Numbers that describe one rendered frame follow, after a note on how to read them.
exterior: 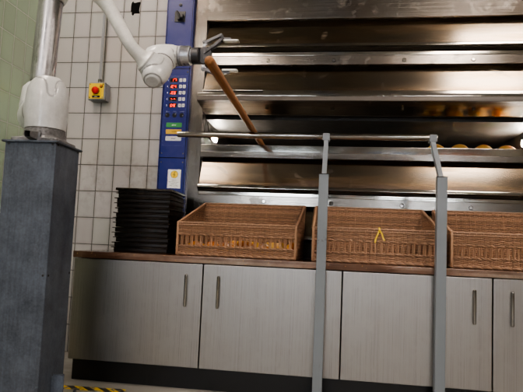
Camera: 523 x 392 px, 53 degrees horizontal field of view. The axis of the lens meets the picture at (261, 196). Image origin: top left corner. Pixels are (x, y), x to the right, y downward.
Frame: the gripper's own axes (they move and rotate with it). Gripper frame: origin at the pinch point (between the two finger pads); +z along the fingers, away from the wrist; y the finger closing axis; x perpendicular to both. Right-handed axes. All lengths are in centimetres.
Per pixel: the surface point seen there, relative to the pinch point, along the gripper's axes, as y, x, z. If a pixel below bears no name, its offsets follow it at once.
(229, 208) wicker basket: 65, -52, -9
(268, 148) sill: 32, -55, 10
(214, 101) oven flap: 9.6, -42.2, -18.4
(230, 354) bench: 131, -1, 4
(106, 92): 3, -51, -83
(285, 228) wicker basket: 76, -5, 25
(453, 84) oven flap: -4, -53, 106
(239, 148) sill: 32, -55, -6
